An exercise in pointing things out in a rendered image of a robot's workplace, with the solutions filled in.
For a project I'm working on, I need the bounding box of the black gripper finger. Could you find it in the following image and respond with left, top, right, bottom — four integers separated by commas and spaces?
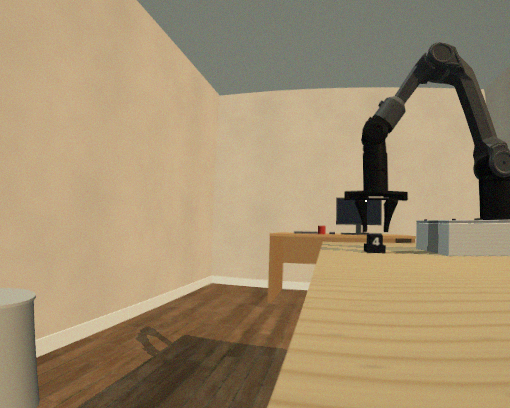
355, 198, 367, 232
384, 198, 398, 232

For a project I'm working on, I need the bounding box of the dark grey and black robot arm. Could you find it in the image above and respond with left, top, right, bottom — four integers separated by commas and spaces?
361, 42, 510, 220

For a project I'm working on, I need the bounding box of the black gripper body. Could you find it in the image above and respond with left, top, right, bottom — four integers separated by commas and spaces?
344, 171, 408, 201

